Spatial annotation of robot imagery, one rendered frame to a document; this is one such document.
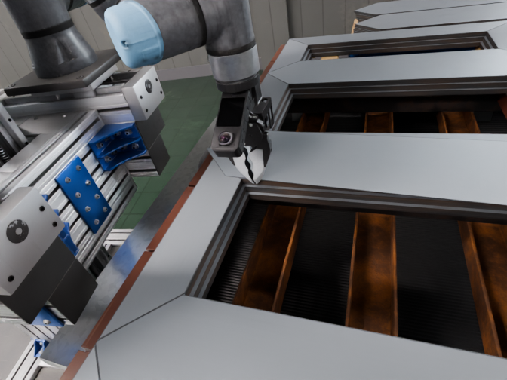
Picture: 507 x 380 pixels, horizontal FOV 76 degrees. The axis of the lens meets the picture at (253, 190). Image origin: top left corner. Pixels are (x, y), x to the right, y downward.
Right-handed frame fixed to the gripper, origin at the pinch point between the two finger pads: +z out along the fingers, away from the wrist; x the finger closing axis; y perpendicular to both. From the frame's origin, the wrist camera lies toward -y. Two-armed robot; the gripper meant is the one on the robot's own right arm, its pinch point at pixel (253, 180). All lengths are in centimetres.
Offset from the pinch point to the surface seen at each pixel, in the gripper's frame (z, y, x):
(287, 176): 0.7, 2.5, -6.2
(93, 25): 20, 256, 259
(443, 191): 0.6, 0.9, -32.8
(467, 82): 2, 46, -43
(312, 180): 0.7, 1.8, -11.2
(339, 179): 0.7, 2.7, -16.1
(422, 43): 2, 78, -35
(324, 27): 53, 291, 28
